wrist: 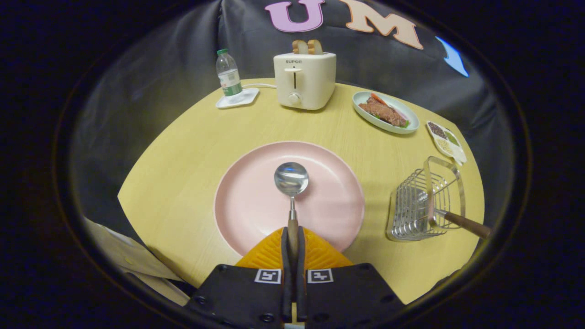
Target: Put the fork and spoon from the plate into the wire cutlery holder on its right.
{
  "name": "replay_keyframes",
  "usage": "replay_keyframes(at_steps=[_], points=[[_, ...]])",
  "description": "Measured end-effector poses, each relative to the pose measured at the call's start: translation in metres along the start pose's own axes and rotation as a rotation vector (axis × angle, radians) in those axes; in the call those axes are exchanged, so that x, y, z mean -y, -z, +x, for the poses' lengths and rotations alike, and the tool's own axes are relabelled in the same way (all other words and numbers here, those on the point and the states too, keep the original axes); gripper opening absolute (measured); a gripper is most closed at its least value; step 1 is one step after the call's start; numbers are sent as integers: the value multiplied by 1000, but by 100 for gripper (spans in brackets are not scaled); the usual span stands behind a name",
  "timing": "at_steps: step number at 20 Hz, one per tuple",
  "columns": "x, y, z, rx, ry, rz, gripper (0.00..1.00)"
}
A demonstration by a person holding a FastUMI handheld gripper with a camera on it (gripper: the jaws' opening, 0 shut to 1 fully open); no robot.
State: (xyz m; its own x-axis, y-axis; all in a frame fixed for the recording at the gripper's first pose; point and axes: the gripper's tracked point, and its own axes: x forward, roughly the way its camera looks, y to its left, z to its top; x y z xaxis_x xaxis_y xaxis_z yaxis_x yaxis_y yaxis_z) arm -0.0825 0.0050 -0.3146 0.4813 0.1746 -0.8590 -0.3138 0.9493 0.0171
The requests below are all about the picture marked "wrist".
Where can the person's beige clothing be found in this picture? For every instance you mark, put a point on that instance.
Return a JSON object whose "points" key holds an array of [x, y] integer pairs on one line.
{"points": [[123, 249]]}

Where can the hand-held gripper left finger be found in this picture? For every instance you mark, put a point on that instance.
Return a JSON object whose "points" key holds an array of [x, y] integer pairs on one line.
{"points": [[285, 283]]}

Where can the pink round plate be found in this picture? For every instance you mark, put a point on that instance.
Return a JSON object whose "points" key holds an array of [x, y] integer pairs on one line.
{"points": [[247, 201]]}

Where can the orange carrot slice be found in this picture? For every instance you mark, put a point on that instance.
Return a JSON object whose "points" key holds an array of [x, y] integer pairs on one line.
{"points": [[377, 98]]}

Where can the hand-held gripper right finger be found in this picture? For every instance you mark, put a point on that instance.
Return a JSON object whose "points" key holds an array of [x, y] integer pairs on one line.
{"points": [[301, 283]]}

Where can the white divided grain tray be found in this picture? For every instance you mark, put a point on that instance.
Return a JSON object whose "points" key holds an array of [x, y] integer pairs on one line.
{"points": [[458, 155]]}

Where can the white square coaster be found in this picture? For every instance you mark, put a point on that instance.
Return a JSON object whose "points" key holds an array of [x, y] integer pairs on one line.
{"points": [[249, 96]]}

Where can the green lettuce leaves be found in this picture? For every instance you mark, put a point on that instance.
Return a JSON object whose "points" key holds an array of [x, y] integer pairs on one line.
{"points": [[406, 123]]}

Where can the cream white toaster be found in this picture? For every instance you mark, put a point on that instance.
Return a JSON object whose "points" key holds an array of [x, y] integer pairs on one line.
{"points": [[315, 87]]}

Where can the brown meat slices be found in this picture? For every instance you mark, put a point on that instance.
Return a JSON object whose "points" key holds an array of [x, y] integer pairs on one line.
{"points": [[381, 111]]}

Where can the pink ham slice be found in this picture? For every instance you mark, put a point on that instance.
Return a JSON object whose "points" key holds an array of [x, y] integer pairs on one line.
{"points": [[400, 112]]}

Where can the toast bread slice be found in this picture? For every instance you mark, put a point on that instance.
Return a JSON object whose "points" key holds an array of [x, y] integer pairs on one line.
{"points": [[315, 47], [300, 47]]}

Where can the pale green food plate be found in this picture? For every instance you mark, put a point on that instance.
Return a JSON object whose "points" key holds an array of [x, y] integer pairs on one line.
{"points": [[361, 98]]}

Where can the clear plastic water bottle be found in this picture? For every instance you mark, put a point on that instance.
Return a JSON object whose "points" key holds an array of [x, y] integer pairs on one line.
{"points": [[228, 75]]}

